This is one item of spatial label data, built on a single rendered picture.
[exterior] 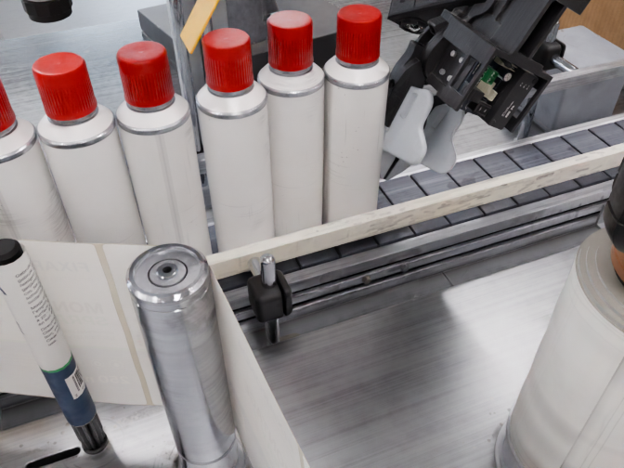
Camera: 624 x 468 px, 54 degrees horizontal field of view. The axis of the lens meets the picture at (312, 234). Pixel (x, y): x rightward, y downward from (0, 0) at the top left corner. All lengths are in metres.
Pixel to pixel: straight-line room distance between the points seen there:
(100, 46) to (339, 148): 0.62
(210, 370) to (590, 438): 0.20
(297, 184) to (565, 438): 0.28
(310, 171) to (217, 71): 0.12
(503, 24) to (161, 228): 0.30
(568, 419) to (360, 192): 0.27
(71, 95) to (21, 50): 0.67
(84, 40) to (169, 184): 0.65
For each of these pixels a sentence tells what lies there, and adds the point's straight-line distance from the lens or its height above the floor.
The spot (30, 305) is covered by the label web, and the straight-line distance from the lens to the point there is 0.35.
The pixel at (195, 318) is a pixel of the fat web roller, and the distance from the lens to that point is 0.29.
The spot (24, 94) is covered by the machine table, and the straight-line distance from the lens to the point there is 0.97.
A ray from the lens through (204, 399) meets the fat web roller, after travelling 0.34.
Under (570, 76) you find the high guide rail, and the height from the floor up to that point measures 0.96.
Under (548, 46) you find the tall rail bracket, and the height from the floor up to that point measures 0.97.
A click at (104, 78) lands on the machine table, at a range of 0.97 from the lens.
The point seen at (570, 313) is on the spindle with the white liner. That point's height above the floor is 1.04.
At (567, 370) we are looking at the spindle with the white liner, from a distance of 0.34.
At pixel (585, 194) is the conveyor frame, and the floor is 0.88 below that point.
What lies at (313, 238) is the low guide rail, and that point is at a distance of 0.52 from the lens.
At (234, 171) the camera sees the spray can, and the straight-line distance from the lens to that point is 0.47.
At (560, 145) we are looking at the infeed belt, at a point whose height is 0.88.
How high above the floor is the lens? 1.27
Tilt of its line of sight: 43 degrees down
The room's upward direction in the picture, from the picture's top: straight up
